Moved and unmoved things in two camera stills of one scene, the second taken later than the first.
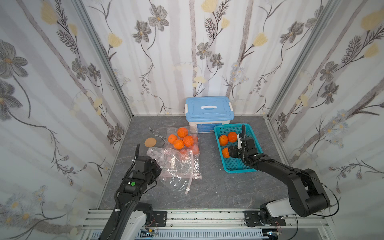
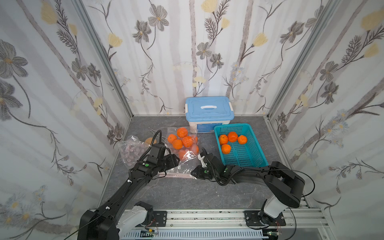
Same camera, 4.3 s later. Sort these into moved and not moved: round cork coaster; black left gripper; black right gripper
Moved: black right gripper; black left gripper
Not moved: round cork coaster
